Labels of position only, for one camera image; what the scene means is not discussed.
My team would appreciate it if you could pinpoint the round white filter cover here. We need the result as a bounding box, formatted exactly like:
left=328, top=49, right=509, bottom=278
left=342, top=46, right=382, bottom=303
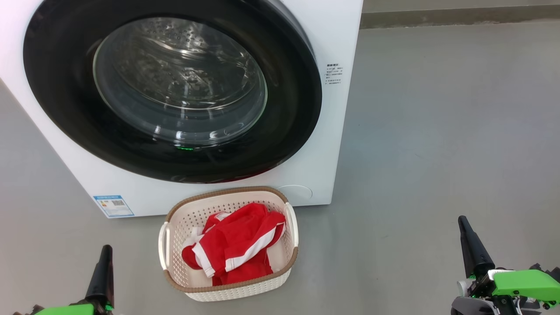
left=276, top=184, right=314, bottom=203

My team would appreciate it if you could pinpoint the round glass washer door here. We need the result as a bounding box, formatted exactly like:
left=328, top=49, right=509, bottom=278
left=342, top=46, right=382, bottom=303
left=23, top=0, right=323, bottom=185

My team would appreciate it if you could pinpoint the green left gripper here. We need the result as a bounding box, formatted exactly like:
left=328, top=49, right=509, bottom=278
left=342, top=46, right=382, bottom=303
left=34, top=245, right=116, bottom=315

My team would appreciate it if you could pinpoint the cream perforated basket brown rim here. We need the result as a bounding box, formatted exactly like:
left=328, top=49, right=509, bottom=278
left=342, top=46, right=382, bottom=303
left=158, top=186, right=300, bottom=303

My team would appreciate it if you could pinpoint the red and white garment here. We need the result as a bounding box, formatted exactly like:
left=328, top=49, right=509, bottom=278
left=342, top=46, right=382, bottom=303
left=181, top=202, right=287, bottom=287

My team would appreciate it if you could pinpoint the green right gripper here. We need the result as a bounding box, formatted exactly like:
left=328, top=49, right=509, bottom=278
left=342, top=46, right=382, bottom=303
left=450, top=215, right=560, bottom=315

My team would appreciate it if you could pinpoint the white front-load washing machine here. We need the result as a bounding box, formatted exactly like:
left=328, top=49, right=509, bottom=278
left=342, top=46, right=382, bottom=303
left=0, top=0, right=364, bottom=218

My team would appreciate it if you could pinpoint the blue energy label sticker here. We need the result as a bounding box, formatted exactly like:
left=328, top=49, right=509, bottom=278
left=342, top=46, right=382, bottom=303
left=92, top=195, right=135, bottom=218

